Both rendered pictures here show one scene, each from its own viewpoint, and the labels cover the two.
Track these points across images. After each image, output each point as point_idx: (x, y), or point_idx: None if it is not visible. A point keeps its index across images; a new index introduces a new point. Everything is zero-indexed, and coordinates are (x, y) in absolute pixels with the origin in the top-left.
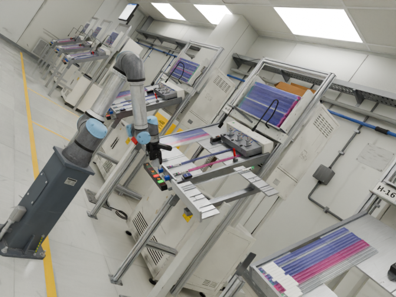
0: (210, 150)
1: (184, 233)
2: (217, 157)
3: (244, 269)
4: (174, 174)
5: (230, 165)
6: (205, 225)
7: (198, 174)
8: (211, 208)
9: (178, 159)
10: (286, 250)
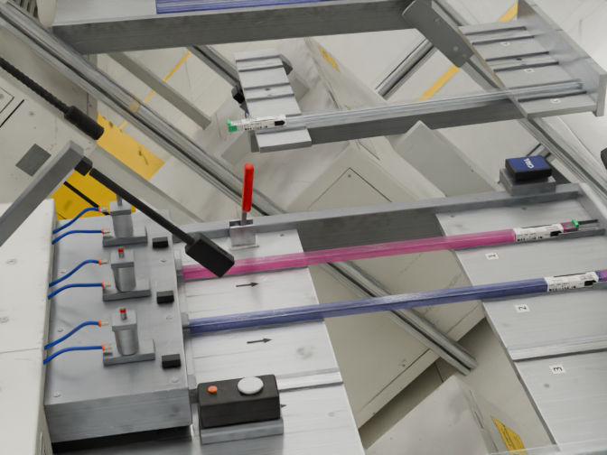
0: (325, 356)
1: (538, 441)
2: (313, 290)
3: (434, 36)
4: (589, 233)
5: (293, 213)
6: (483, 171)
7: (469, 198)
8: (479, 36)
9: (556, 324)
10: (335, 1)
